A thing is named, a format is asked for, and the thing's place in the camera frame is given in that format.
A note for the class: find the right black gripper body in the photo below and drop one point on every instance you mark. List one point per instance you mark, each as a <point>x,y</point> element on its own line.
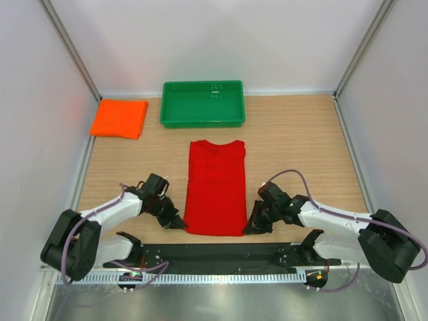
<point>274,210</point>

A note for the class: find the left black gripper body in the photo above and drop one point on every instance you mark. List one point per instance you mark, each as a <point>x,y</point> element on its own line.
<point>164,210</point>

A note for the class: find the red t shirt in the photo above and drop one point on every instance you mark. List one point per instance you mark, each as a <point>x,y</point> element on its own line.
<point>216,191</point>

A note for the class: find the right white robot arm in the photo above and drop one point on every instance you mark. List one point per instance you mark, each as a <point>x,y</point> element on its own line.
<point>378,240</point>

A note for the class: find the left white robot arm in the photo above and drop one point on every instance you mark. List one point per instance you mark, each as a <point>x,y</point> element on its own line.
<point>75,244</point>

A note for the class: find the folded orange t shirt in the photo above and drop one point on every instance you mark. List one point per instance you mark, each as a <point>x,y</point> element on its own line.
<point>119,118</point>

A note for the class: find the green plastic tray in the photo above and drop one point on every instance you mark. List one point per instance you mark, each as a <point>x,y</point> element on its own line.
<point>203,104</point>

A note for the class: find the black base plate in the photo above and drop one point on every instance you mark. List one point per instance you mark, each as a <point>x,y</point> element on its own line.
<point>229,258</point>

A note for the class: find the white slotted cable duct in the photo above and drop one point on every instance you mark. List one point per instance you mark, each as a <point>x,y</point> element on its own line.
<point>133,278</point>

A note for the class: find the left aluminium frame post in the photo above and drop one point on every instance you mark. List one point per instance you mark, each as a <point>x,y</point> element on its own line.
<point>65,38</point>

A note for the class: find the aluminium frame post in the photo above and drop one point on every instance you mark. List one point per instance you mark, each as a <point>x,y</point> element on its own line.
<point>65,38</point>
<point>362,48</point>

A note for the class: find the right aluminium frame post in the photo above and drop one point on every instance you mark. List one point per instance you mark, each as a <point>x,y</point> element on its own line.
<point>362,48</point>

